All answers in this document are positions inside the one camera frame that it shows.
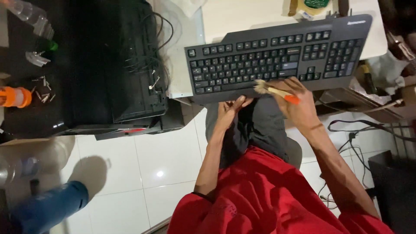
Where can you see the person's left hand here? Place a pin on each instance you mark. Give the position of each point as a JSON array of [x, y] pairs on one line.
[[227, 115]]

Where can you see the person's right hand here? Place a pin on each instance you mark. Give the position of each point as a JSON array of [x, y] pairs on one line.
[[300, 112]]

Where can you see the person's right fingers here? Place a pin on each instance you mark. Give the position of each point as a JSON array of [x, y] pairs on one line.
[[292, 85]]

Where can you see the black computer keyboard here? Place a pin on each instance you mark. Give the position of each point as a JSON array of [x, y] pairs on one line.
[[247, 65]]

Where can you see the person's dark grey trousers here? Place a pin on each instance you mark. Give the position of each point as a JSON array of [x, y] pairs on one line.
[[256, 130]]

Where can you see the yellow round item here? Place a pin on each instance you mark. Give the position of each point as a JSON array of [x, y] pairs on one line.
[[312, 6]]

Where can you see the crumpled clear plastic bag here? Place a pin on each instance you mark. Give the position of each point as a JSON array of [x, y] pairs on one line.
[[388, 70]]

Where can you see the brown wooden item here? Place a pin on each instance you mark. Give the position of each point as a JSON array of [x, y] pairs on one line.
[[401, 45]]

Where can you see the person's red shirt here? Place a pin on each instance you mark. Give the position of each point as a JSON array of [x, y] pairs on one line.
[[266, 198]]

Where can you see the black box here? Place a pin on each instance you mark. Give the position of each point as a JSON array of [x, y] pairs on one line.
[[395, 191]]

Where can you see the black computer case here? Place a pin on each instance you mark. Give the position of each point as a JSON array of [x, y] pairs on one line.
[[113, 65]]

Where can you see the green bottle cap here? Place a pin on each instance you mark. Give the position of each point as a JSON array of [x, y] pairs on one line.
[[50, 45]]

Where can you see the scatter of small metal screws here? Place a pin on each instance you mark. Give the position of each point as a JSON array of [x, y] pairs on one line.
[[44, 91]]

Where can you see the clear plastic piece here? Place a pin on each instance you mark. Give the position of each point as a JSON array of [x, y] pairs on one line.
[[37, 58]]

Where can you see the large clear plastic bottle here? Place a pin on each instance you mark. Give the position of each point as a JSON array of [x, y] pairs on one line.
[[29, 161]]

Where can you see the orange and white container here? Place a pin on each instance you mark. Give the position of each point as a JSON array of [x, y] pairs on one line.
[[14, 97]]

